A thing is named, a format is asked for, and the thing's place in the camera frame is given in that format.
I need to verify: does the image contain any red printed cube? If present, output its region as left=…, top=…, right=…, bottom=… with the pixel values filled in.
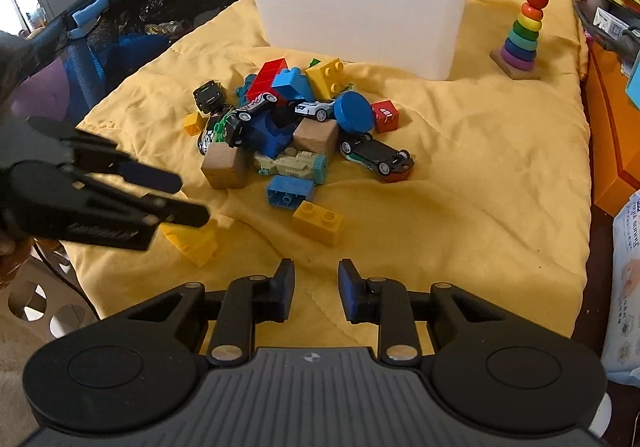
left=371, top=100, right=402, bottom=134

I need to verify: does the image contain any green and silver toy car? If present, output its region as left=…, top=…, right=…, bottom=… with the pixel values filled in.
left=199, top=111, right=237, bottom=155

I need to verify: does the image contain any white paper cup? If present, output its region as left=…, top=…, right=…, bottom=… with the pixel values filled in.
left=600, top=202, right=640, bottom=385

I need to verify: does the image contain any light blue building brick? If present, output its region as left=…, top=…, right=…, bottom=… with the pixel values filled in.
left=270, top=67, right=313, bottom=103

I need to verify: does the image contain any dark toy car red bumper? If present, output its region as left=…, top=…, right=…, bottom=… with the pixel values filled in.
left=340, top=133, right=416, bottom=183

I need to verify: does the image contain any white plastic storage bin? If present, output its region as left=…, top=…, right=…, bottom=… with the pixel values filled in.
left=232, top=0, right=485, bottom=82

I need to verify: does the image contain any yellow blanket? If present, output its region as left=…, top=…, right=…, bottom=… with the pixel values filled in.
left=60, top=0, right=591, bottom=353

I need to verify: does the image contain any white leaflet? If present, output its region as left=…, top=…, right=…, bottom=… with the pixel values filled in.
left=592, top=7, right=633, bottom=45

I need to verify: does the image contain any red long building brick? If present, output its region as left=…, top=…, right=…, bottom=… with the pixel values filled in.
left=243, top=58, right=292, bottom=100

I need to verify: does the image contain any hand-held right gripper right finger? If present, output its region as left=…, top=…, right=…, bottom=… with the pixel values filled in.
left=338, top=258, right=526, bottom=370

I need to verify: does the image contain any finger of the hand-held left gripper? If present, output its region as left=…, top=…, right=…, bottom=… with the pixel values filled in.
left=75, top=172, right=211, bottom=230
left=27, top=117, right=183, bottom=195

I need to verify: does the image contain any rainbow ring stacking toy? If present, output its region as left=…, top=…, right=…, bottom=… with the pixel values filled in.
left=489, top=0, right=550, bottom=79

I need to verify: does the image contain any dark blue building brick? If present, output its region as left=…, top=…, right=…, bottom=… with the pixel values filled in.
left=245, top=112, right=296, bottom=159

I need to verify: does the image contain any tan panel with round holes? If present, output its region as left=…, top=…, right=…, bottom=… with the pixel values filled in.
left=0, top=254, right=101, bottom=344

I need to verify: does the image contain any blue round lid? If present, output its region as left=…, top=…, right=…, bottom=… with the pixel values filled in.
left=334, top=92, right=375, bottom=135

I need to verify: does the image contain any small yellow building brick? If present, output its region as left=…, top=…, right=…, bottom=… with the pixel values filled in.
left=183, top=111, right=207, bottom=138

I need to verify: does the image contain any dark blue mesh playpen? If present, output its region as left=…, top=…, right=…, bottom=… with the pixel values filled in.
left=0, top=0, right=251, bottom=138

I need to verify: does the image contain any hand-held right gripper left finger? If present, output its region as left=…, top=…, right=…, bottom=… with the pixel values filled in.
left=116, top=258, right=296, bottom=368

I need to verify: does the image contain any black and white toy car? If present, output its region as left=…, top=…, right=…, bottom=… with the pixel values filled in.
left=232, top=92, right=278, bottom=124

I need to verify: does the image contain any orange box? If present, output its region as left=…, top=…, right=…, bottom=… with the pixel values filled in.
left=582, top=44, right=640, bottom=218

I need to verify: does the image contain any wooden block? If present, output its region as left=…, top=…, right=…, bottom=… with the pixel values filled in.
left=291, top=118, right=341, bottom=155
left=201, top=143, right=249, bottom=190

